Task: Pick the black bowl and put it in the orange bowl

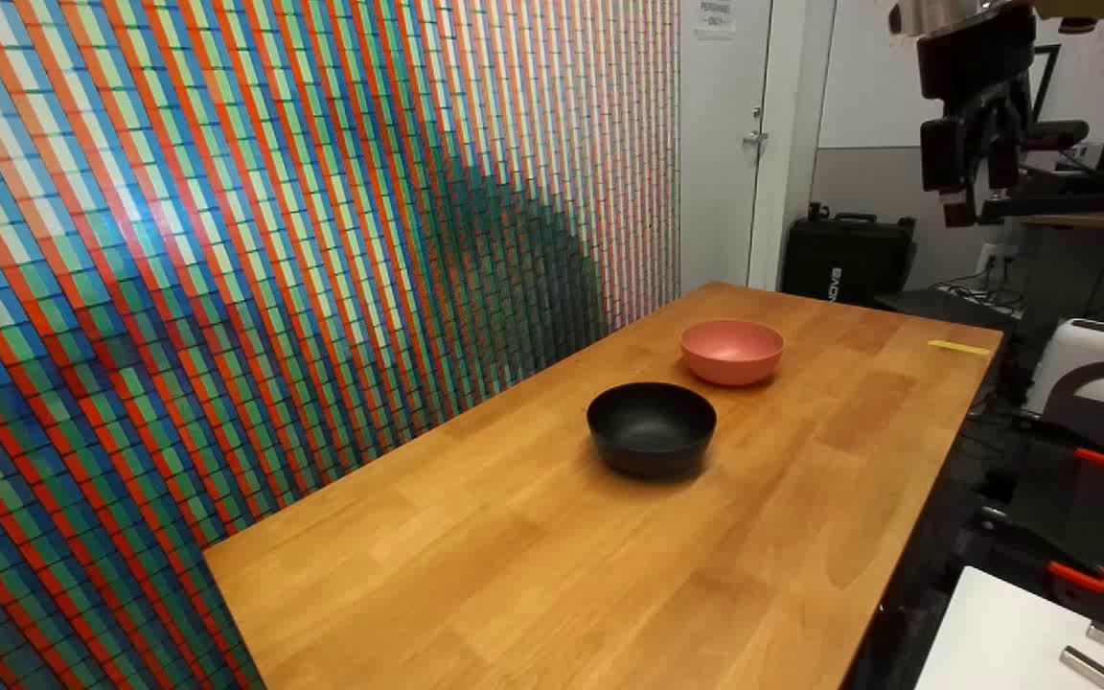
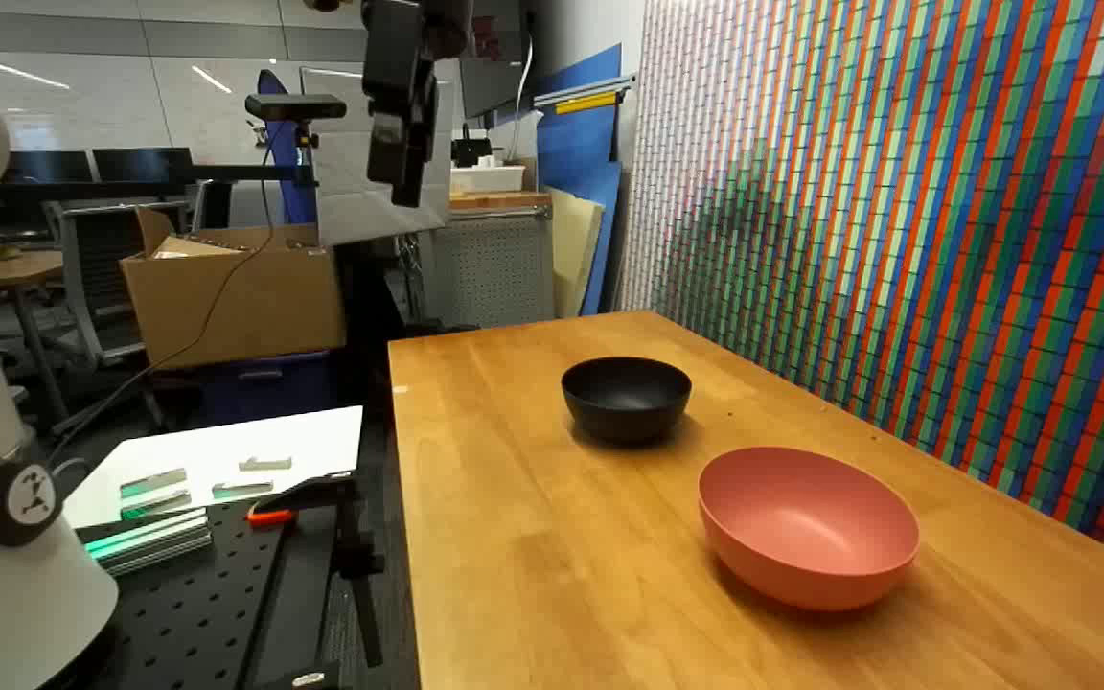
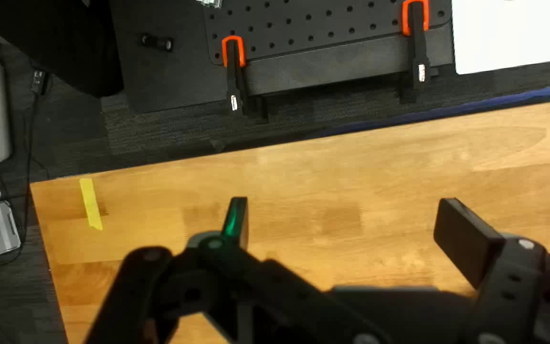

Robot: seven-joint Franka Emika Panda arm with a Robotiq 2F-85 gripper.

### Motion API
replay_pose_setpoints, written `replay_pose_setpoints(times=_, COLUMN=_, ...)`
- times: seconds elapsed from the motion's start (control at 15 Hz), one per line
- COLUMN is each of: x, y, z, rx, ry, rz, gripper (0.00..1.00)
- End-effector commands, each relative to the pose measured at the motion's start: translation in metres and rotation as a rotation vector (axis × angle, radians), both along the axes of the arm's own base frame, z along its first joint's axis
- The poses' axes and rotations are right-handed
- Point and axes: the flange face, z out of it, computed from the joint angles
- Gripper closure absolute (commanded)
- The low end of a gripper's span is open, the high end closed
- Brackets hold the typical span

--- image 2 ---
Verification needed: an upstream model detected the blue board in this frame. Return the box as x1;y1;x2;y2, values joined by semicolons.
536;45;622;316

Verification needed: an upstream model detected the white paper sheet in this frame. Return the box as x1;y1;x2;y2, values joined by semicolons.
64;408;365;529

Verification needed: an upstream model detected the cardboard box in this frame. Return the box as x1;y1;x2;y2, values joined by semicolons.
121;228;347;371

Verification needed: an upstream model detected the orange bowl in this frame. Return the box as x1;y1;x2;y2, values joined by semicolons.
700;444;919;614

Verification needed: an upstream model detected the colourful striped wall panel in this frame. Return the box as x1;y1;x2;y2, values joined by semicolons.
622;0;1104;540

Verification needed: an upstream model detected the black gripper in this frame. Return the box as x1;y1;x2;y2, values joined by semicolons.
362;0;470;209

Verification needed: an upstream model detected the orange handled tool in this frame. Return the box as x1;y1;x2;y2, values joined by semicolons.
246;508;294;529

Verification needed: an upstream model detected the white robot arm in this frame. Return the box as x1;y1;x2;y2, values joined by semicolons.
298;0;472;246

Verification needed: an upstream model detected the black perforated breadboard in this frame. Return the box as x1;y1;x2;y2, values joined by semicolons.
52;508;347;690

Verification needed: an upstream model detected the black bowl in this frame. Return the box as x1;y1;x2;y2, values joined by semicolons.
559;358;693;444

